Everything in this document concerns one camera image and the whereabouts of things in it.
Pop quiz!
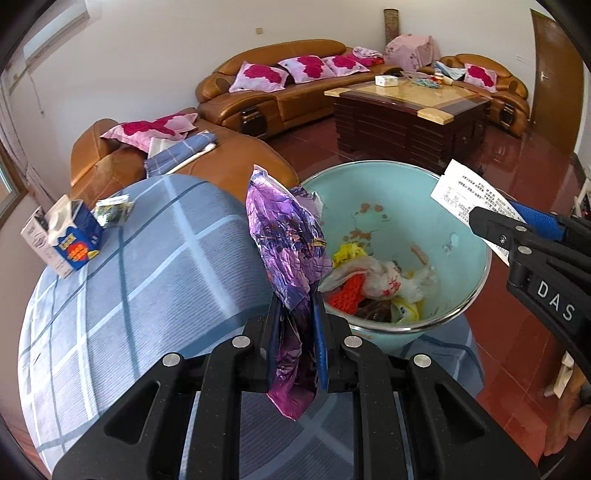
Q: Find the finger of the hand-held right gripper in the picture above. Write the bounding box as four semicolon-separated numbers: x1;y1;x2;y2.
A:
510;199;591;257
468;206;591;284

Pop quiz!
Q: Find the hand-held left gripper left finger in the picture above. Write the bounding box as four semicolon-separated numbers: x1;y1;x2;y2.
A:
52;295;283;480

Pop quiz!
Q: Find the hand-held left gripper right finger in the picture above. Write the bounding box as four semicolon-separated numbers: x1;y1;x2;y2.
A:
310;293;541;480

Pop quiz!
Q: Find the white printed paper leaflet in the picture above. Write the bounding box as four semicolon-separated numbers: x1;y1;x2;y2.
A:
429;159;527;266

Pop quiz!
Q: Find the red foam net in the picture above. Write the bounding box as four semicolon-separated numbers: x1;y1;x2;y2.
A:
329;272;370;315

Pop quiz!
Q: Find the pale yellow wrapper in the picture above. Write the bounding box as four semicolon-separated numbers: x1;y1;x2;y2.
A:
392;298;423;321

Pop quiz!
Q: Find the white plastic bag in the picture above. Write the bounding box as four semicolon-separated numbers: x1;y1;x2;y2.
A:
318;256;437;301

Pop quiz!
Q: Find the purple wrapper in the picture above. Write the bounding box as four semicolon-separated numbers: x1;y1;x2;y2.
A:
245;165;334;422

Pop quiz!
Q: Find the teal cartoon bucket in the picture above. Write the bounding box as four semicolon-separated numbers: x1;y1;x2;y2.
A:
295;160;492;358

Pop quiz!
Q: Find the brown leather armchair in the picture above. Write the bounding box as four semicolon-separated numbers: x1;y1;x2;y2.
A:
434;53;531;139

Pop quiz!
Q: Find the brown wooden door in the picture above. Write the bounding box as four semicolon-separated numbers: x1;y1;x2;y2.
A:
530;9;585;155

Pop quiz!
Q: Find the dark wooden coffee table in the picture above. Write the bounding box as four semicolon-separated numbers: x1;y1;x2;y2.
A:
323;80;492;174

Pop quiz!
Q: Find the blue plaid tablecloth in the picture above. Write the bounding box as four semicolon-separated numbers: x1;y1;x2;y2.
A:
18;174;483;480

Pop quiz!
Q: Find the pink floral pillow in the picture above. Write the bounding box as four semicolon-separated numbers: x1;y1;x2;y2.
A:
278;55;335;85
322;55;372;77
229;62;289;93
464;63;499;93
100;114;200;148

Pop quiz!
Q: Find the light blue cloth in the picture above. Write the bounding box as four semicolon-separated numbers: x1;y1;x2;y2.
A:
434;62;467;81

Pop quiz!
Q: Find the brown leather chaise sofa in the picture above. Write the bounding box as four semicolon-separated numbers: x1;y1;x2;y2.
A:
70;107;301;197

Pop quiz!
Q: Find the pink floral cloth cover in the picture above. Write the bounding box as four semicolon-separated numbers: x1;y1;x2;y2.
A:
384;33;441;72

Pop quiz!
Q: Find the clear printed snack packet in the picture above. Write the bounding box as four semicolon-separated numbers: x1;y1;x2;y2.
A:
93;194;136;228

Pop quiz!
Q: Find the folded blue plaid sheet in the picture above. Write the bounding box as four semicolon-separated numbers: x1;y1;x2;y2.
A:
144;133;218;178

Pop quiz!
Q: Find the pink floral folded blanket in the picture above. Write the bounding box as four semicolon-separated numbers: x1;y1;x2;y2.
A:
353;46;385;65

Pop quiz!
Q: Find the blue and white milk carton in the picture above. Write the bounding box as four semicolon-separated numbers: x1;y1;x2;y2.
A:
46;194;106;271

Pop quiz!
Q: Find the tall patterned column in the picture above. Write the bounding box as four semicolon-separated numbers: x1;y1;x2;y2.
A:
383;8;398;49

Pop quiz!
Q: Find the white folded cloth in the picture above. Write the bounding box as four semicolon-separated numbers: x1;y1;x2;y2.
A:
148;137;181;160

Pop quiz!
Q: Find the brown leather three-seat sofa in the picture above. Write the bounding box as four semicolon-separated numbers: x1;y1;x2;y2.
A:
195;39;402;139

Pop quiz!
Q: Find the beige curtain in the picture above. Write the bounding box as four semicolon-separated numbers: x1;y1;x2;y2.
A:
0;99;51;206

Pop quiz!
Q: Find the window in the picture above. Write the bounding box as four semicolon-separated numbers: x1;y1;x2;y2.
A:
0;152;29;220

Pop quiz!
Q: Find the white wall air conditioner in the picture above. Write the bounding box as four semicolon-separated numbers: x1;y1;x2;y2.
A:
23;16;88;64

